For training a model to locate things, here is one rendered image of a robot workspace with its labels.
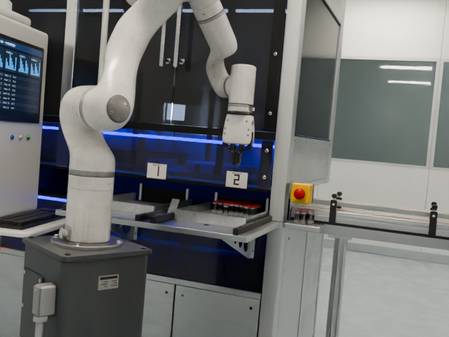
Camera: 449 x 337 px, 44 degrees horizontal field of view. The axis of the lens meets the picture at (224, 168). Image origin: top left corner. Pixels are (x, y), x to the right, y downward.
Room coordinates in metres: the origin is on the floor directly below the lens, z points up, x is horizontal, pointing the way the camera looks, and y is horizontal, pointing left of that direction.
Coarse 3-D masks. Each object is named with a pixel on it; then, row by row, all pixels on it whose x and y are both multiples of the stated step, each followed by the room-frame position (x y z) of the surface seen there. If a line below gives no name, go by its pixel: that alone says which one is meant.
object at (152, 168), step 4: (148, 164) 2.25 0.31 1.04; (152, 164) 2.25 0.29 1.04; (156, 164) 2.24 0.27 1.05; (160, 164) 2.24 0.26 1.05; (164, 164) 2.23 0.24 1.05; (148, 168) 2.25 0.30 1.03; (152, 168) 2.25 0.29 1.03; (156, 168) 2.24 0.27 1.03; (160, 168) 2.24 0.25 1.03; (164, 168) 2.23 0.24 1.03; (148, 172) 2.25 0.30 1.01; (152, 172) 2.25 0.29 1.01; (156, 172) 2.24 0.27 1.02; (160, 172) 2.24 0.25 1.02; (164, 172) 2.23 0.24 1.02; (148, 176) 2.25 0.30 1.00; (152, 176) 2.25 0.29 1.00; (156, 176) 2.24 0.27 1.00; (160, 176) 2.23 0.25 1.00; (164, 176) 2.23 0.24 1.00
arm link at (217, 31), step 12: (204, 24) 1.74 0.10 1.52; (216, 24) 1.73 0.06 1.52; (228, 24) 1.76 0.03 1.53; (204, 36) 1.78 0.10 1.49; (216, 36) 1.75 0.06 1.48; (228, 36) 1.76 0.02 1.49; (216, 48) 1.78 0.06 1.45; (228, 48) 1.77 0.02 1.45; (216, 60) 1.82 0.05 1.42; (216, 72) 1.89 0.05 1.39; (216, 84) 1.91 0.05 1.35
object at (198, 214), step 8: (184, 208) 2.00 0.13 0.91; (192, 208) 2.07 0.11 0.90; (200, 208) 2.14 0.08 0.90; (208, 208) 2.23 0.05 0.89; (176, 216) 1.92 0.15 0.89; (184, 216) 1.91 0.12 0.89; (192, 216) 1.90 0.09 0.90; (200, 216) 1.89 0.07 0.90; (208, 216) 1.88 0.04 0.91; (216, 216) 1.88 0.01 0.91; (224, 216) 1.87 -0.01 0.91; (232, 216) 2.11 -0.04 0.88; (256, 216) 1.95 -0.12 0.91; (264, 216) 2.05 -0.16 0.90; (216, 224) 1.87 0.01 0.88; (224, 224) 1.86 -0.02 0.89; (232, 224) 1.86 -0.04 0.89; (240, 224) 1.85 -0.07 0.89
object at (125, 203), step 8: (120, 200) 2.24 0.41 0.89; (128, 200) 2.30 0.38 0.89; (136, 200) 2.36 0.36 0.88; (112, 208) 2.01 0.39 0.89; (120, 208) 2.00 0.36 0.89; (128, 208) 1.99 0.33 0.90; (136, 208) 1.98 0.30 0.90; (144, 208) 1.97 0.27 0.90; (152, 208) 1.96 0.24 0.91; (160, 208) 2.00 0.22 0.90
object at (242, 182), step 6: (228, 174) 2.14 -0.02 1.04; (234, 174) 2.13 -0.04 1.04; (240, 174) 2.12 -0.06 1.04; (246, 174) 2.12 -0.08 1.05; (228, 180) 2.14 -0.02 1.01; (240, 180) 2.12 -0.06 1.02; (246, 180) 2.11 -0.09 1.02; (228, 186) 2.14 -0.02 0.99; (234, 186) 2.13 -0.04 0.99; (240, 186) 2.12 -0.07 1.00; (246, 186) 2.11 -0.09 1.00
